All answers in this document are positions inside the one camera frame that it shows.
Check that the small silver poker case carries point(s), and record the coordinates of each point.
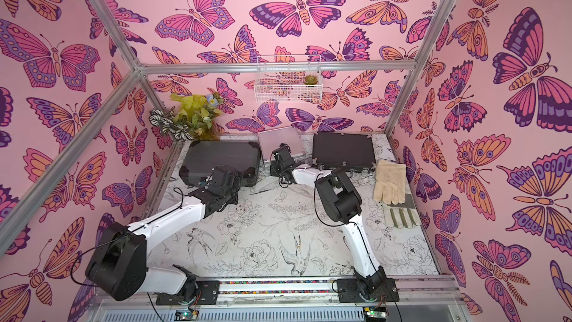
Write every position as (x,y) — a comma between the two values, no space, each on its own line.
(273,139)

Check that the aluminium front rail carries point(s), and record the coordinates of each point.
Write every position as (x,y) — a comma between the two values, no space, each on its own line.
(425,298)

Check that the white wire basket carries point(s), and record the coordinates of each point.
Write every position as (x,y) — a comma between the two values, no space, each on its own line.
(280,78)

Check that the large black poker case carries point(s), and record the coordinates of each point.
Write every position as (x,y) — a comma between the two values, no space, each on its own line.
(203,156)

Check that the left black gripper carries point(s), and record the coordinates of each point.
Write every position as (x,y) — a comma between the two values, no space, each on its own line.
(237,181)

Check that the yellow glass vase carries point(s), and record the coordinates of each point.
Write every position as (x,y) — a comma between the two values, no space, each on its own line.
(209,135)

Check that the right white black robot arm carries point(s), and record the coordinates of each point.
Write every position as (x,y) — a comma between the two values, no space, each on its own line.
(342,203)

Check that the small green succulent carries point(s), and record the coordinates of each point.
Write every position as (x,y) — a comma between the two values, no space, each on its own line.
(311,80)

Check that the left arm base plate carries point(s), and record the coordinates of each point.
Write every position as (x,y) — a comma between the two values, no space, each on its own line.
(201,293)

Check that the green artificial plant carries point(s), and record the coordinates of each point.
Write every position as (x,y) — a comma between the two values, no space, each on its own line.
(197,112)

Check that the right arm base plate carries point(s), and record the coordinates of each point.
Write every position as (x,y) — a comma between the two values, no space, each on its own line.
(353,290)

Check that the black aluminium poker case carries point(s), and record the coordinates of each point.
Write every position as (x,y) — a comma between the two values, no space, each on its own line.
(349,152)

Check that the striped leaf plant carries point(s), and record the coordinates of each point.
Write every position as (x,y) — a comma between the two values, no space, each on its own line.
(169,123)

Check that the cream work glove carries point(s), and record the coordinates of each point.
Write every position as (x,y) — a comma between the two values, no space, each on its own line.
(390,183)

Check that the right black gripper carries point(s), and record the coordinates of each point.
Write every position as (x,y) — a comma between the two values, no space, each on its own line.
(281,156)

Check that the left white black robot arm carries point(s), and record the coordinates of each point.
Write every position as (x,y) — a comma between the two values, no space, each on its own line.
(119,264)

